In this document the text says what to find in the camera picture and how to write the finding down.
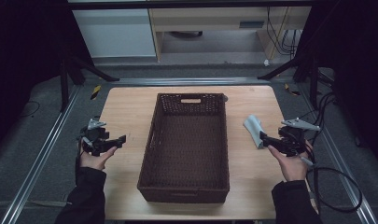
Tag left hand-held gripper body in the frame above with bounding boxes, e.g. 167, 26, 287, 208
78, 118, 116, 157

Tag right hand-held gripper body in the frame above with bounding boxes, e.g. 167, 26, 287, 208
276, 117, 321, 158

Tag light blue cloth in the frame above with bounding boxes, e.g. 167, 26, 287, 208
243, 114, 267, 149

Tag brown wicker basket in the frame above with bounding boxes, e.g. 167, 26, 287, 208
136, 92, 231, 204

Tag person's left hand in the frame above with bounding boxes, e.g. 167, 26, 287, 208
78, 145, 119, 172

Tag person's right hand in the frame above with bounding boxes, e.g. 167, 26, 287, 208
267, 139, 315, 183

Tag black metal stand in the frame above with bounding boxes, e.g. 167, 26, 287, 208
59, 55, 120, 113
257, 52, 322, 110

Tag black curtain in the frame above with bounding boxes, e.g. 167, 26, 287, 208
0, 0, 94, 153
301, 0, 378, 171

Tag white cabinet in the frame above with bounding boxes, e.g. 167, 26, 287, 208
72, 8, 157, 59

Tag light wooden desk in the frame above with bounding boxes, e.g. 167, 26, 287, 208
148, 7, 312, 62

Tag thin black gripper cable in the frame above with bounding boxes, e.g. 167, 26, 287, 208
75, 141, 82, 183

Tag black floor cables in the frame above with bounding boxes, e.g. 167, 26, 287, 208
297, 91, 339, 147

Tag yellow-handled tool left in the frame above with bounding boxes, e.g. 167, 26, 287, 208
90, 84, 103, 101

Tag yellow-handled tool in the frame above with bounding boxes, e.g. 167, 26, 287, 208
284, 83, 301, 97
90, 84, 103, 101

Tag yellow-handled tool right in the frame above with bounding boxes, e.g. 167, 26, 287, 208
284, 83, 301, 97

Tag long metal floor rail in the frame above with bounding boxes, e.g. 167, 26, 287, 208
1, 85, 82, 224
297, 85, 378, 224

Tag thin looped floor cable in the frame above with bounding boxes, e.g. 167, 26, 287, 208
19, 100, 41, 119

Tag thick black gripper cable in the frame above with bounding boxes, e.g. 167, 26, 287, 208
300, 156, 364, 215

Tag grey floor strap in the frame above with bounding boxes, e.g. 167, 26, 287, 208
30, 200, 69, 208

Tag short metal floor rail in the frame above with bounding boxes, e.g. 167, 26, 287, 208
110, 77, 272, 87

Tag black cables under desk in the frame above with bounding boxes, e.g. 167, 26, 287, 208
265, 7, 303, 58

